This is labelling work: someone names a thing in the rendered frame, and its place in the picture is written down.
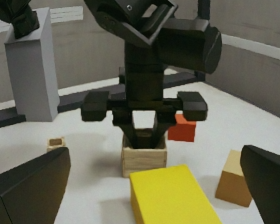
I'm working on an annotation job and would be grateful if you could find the yellow rectangular block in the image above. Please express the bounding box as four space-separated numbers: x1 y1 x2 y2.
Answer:
129 164 222 224

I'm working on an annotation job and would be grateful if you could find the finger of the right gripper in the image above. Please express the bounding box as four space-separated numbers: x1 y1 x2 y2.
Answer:
150 111 177 149
112 111 138 149

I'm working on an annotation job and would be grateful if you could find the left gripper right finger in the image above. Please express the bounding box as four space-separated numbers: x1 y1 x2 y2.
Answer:
240 145 280 224

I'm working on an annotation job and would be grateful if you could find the black metal post with diagonal brace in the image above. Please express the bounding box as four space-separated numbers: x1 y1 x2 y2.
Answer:
194 0 210 82

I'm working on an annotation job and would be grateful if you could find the large light wood open box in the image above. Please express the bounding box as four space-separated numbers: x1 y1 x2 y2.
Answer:
121 128 168 179

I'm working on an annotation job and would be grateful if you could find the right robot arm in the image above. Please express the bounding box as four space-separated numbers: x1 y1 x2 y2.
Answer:
0 0 222 74

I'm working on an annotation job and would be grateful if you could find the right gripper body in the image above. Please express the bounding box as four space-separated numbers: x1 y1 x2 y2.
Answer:
80 60 208 122

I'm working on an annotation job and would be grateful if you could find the orange-red block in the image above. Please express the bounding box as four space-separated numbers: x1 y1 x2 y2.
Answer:
167 114 196 142

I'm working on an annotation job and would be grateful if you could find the small wooden box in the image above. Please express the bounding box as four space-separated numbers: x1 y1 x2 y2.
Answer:
46 136 65 152

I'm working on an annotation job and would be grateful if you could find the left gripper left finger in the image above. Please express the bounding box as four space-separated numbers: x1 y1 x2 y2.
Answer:
0 147 71 224

